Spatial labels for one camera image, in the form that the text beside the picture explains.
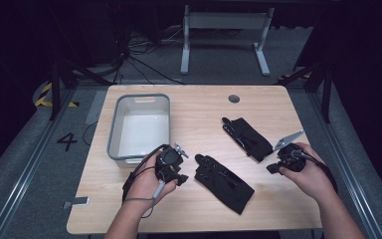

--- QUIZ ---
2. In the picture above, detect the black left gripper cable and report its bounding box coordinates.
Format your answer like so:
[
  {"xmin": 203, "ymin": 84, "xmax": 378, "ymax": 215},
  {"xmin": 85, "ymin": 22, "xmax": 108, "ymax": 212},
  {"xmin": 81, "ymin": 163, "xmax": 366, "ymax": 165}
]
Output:
[{"xmin": 121, "ymin": 143, "xmax": 171, "ymax": 203}]

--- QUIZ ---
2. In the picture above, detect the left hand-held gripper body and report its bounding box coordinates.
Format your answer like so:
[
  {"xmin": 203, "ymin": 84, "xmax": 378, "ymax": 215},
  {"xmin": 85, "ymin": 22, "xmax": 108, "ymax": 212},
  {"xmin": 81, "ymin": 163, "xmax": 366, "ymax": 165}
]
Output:
[{"xmin": 155, "ymin": 142, "xmax": 190, "ymax": 184}]

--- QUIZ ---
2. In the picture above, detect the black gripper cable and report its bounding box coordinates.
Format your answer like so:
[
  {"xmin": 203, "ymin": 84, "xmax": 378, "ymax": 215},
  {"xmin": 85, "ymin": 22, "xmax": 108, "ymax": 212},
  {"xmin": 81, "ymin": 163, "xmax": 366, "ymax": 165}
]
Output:
[
  {"xmin": 121, "ymin": 143, "xmax": 171, "ymax": 203},
  {"xmin": 297, "ymin": 149, "xmax": 339, "ymax": 194}
]

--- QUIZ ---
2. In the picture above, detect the grey plastic bin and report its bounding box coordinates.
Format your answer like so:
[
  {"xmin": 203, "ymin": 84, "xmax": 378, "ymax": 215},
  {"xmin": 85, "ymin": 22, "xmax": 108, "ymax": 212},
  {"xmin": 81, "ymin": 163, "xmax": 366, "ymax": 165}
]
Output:
[{"xmin": 106, "ymin": 94, "xmax": 172, "ymax": 169}]

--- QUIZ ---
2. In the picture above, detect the yellow black hazard tape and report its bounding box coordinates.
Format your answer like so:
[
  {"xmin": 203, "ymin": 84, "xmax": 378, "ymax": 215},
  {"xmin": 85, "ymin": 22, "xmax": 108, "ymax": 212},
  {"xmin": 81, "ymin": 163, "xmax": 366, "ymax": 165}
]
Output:
[{"xmin": 34, "ymin": 82, "xmax": 80, "ymax": 109}]

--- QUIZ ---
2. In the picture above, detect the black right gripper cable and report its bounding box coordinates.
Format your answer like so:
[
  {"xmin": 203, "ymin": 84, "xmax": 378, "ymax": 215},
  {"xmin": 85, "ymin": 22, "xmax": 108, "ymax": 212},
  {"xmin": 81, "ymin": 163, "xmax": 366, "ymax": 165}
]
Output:
[{"xmin": 297, "ymin": 149, "xmax": 339, "ymax": 194}]

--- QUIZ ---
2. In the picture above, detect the aluminium floor rail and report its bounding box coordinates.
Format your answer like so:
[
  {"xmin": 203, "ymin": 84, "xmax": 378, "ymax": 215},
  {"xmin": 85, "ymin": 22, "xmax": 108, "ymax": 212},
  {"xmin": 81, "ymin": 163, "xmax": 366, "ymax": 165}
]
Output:
[
  {"xmin": 306, "ymin": 89, "xmax": 382, "ymax": 239},
  {"xmin": 0, "ymin": 88, "xmax": 78, "ymax": 239}
]

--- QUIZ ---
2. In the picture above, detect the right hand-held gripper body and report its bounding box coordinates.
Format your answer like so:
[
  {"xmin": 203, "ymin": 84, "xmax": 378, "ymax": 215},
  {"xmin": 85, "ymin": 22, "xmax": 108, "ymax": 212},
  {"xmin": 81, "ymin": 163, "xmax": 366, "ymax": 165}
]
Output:
[{"xmin": 273, "ymin": 129, "xmax": 308, "ymax": 173}]

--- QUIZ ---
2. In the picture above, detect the grey wrist cord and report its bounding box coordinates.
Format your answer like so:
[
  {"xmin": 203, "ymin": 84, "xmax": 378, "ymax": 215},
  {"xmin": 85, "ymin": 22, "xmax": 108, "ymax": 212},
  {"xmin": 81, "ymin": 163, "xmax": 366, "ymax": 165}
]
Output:
[{"xmin": 122, "ymin": 180, "xmax": 166, "ymax": 219}]

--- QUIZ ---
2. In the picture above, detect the black tripod stand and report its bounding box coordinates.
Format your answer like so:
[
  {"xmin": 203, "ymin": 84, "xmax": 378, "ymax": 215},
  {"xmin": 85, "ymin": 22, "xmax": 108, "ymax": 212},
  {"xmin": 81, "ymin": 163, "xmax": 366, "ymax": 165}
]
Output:
[
  {"xmin": 48, "ymin": 56, "xmax": 113, "ymax": 122},
  {"xmin": 277, "ymin": 59, "xmax": 333, "ymax": 124}
]

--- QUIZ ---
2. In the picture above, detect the person's right hand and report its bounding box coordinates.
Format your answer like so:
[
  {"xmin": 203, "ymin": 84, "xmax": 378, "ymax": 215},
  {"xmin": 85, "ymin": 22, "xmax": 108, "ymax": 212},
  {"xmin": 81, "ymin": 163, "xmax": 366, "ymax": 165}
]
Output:
[{"xmin": 278, "ymin": 142, "xmax": 338, "ymax": 209}]

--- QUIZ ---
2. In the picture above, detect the white metal stand frame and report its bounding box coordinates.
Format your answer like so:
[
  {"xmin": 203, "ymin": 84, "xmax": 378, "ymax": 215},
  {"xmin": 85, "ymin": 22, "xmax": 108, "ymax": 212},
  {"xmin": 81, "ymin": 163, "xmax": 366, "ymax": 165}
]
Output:
[{"xmin": 179, "ymin": 4, "xmax": 276, "ymax": 77}]

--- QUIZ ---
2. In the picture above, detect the black glove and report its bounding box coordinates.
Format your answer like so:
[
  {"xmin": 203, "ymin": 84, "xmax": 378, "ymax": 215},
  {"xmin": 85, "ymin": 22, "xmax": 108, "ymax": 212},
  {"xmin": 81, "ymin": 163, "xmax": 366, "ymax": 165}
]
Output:
[
  {"xmin": 193, "ymin": 153, "xmax": 256, "ymax": 216},
  {"xmin": 221, "ymin": 117, "xmax": 275, "ymax": 163}
]

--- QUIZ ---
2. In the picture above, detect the bundle of black floor cables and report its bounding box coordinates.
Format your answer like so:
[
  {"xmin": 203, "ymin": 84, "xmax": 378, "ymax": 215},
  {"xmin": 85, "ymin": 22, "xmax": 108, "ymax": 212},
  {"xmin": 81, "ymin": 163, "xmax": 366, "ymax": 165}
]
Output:
[{"xmin": 112, "ymin": 26, "xmax": 185, "ymax": 86}]

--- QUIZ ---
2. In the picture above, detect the person's left hand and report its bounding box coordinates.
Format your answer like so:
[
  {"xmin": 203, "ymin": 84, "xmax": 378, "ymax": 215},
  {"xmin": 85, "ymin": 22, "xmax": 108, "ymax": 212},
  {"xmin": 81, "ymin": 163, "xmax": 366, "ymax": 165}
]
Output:
[{"xmin": 124, "ymin": 150, "xmax": 178, "ymax": 214}]

